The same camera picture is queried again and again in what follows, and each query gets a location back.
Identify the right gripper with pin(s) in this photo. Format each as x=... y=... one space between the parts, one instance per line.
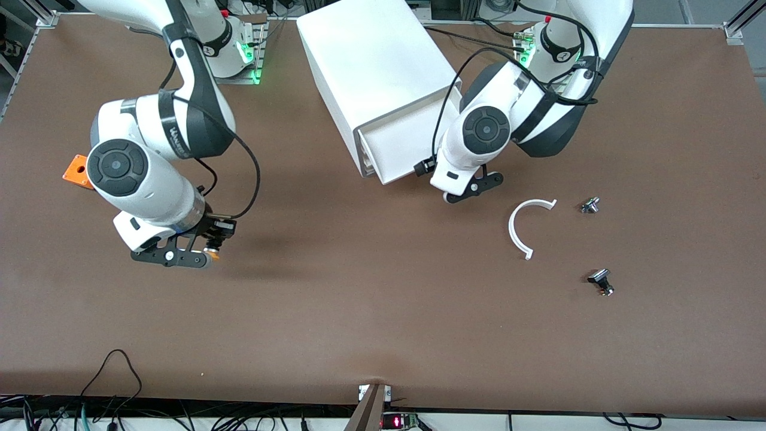
x=210 y=227

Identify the orange push button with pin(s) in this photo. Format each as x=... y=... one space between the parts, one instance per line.
x=212 y=254

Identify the white drawer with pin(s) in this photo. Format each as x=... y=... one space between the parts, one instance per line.
x=401 y=143

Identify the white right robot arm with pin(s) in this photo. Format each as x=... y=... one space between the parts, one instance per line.
x=137 y=179

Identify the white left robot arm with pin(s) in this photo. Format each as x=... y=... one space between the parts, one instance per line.
x=485 y=131

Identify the white drawer cabinet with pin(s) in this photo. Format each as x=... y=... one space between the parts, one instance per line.
x=371 y=54

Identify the white curved plastic arc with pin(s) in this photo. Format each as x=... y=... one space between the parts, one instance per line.
x=512 y=230

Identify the small silver metal fitting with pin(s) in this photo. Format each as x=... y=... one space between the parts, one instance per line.
x=590 y=205

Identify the device with red display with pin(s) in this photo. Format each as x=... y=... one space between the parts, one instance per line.
x=398 y=422

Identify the orange button enclosure box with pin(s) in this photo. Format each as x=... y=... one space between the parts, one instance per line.
x=75 y=170

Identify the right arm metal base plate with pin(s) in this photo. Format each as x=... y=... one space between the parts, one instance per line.
x=258 y=60

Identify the black knob switch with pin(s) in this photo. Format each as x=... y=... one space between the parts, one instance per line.
x=599 y=277

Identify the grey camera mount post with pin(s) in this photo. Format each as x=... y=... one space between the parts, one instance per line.
x=368 y=413

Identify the aluminium frame rail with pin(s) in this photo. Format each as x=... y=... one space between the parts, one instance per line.
x=735 y=33
x=36 y=36

